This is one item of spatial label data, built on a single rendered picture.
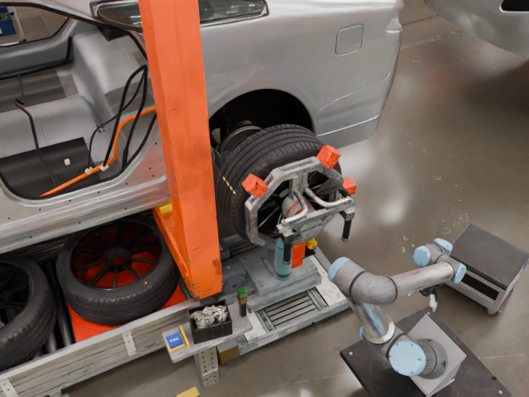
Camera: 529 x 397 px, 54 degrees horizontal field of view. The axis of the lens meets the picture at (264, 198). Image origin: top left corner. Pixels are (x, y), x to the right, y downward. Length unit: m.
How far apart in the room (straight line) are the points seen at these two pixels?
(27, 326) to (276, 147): 1.52
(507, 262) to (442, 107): 2.23
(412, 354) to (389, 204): 1.79
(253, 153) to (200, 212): 0.46
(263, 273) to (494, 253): 1.40
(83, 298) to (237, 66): 1.42
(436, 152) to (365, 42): 1.92
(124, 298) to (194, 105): 1.25
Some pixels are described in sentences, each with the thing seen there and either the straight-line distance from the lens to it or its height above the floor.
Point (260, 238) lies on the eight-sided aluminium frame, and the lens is 2.72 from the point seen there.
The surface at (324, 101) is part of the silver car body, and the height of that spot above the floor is 1.13.
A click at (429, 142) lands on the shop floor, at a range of 4.78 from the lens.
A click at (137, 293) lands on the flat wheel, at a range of 2.86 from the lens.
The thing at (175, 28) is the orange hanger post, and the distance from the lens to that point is 1.83.
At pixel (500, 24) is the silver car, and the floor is 0.99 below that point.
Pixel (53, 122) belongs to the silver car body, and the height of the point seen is 0.91.
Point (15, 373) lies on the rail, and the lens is 2.92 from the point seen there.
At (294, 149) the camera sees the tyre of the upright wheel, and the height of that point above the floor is 1.17.
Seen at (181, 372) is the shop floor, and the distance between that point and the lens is 3.15.
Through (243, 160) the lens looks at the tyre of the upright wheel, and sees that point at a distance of 2.60.
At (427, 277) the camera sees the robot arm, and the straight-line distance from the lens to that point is 2.30.
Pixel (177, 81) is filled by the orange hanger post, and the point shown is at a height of 1.78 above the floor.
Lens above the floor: 2.73
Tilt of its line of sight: 43 degrees down
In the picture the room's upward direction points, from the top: straight up
